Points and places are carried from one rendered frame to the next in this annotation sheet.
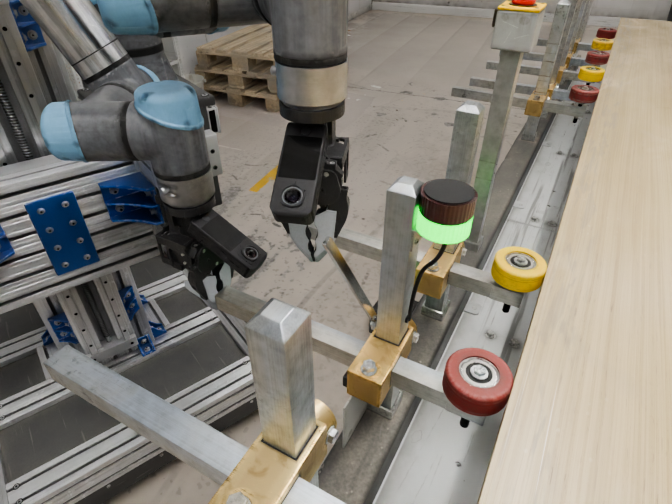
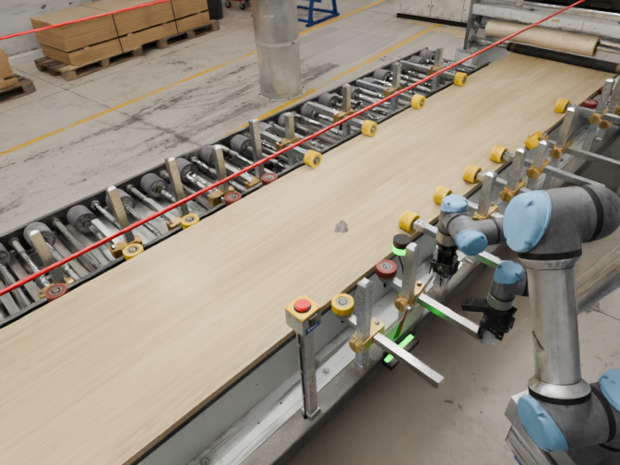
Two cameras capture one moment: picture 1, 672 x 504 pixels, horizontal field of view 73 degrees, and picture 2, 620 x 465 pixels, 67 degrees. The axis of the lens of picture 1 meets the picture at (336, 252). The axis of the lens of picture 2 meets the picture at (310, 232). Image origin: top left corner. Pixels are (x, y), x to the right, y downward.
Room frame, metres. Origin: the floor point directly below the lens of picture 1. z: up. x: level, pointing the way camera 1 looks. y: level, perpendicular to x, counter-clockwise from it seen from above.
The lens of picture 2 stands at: (1.68, -0.03, 2.14)
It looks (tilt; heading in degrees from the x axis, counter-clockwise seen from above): 39 degrees down; 198
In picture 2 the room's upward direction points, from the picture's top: 3 degrees counter-clockwise
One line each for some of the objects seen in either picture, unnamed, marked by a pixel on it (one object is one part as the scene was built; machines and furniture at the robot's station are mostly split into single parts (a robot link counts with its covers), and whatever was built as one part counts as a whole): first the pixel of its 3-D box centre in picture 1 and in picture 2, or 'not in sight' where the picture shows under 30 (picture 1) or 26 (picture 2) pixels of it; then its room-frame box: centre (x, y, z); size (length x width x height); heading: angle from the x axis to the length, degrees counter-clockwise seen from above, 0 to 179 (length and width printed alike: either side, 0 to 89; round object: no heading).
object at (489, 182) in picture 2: not in sight; (480, 220); (0.02, 0.16, 0.93); 0.04 x 0.04 x 0.48; 61
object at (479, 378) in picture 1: (471, 398); (386, 276); (0.36, -0.17, 0.85); 0.08 x 0.08 x 0.11
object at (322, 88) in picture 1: (308, 80); (449, 235); (0.50, 0.03, 1.21); 0.08 x 0.08 x 0.05
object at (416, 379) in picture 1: (338, 347); (427, 303); (0.45, 0.00, 0.84); 0.43 x 0.03 x 0.04; 61
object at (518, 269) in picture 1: (513, 285); (342, 311); (0.57, -0.29, 0.85); 0.08 x 0.08 x 0.11
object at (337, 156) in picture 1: (314, 148); (445, 256); (0.50, 0.02, 1.13); 0.09 x 0.08 x 0.12; 171
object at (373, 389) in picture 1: (385, 355); (409, 295); (0.43, -0.07, 0.85); 0.14 x 0.06 x 0.05; 151
